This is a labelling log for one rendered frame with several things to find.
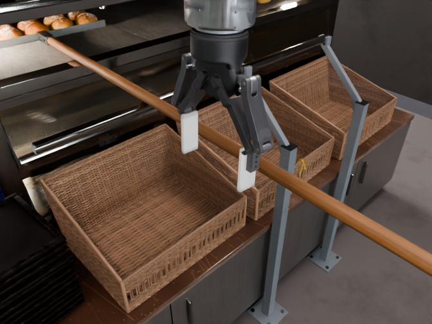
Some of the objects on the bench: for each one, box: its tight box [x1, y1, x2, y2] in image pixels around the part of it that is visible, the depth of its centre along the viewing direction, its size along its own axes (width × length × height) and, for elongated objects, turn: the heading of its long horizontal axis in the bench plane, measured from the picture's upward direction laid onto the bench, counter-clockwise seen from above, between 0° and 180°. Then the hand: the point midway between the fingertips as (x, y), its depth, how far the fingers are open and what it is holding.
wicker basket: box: [176, 86, 335, 221], centre depth 173 cm, size 49×56×28 cm
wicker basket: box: [39, 123, 247, 313], centre depth 140 cm, size 49×56×28 cm
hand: (216, 162), depth 59 cm, fingers open, 13 cm apart
